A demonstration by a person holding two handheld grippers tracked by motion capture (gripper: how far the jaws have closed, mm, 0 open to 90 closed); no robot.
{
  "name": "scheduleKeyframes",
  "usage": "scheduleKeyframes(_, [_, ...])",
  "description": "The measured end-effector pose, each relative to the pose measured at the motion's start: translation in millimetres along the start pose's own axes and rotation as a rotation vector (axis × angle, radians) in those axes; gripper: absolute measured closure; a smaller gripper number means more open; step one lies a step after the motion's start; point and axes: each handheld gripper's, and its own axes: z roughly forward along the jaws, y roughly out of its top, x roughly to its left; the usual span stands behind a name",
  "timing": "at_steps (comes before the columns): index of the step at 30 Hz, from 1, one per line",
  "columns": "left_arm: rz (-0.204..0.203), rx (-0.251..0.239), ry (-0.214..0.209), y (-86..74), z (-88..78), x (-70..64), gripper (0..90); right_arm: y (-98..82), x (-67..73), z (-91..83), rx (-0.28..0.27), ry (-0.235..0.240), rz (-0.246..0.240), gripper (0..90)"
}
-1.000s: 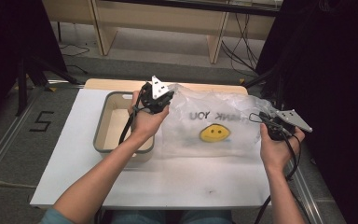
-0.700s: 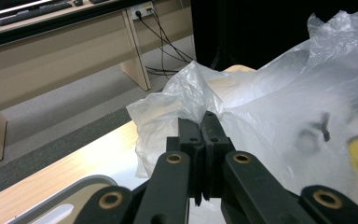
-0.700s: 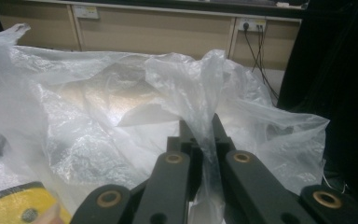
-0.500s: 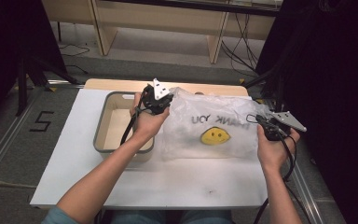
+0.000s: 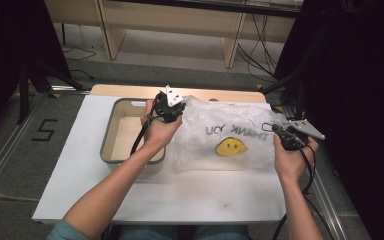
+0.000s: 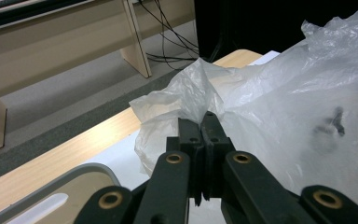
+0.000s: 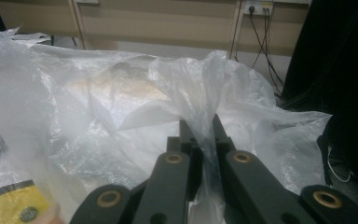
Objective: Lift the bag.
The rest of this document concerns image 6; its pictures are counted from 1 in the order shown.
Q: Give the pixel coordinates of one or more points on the clear plastic bag yellow smiley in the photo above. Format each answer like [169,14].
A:
[276,109]

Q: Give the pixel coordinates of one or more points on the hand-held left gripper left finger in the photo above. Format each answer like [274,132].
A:
[195,149]

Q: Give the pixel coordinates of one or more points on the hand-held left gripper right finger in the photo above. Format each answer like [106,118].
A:
[214,146]

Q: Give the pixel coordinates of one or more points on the black curtain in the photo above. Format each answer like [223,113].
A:
[261,25]

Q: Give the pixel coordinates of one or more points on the beige basket with grey rim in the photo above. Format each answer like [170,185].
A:
[74,183]

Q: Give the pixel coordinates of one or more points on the light wooden desk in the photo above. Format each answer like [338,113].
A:
[59,46]

